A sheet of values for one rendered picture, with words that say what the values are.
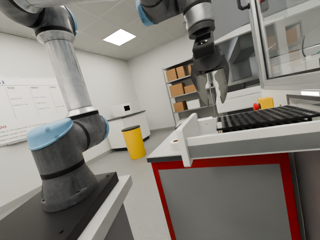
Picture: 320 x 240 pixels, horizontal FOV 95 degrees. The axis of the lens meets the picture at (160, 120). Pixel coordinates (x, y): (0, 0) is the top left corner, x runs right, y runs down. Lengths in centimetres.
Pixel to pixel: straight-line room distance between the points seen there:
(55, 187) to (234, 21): 139
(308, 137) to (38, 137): 63
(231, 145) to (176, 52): 477
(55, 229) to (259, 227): 74
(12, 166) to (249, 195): 324
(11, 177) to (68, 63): 291
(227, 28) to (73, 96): 116
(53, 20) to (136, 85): 512
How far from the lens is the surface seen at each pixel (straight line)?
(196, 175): 74
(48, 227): 49
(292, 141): 43
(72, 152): 50
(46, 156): 50
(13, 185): 341
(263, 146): 42
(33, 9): 58
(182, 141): 40
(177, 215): 90
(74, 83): 61
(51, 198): 53
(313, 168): 65
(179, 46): 508
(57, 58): 63
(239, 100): 132
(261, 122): 44
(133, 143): 307
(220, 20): 140
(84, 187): 52
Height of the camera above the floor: 101
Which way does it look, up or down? 6 degrees down
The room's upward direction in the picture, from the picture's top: 14 degrees counter-clockwise
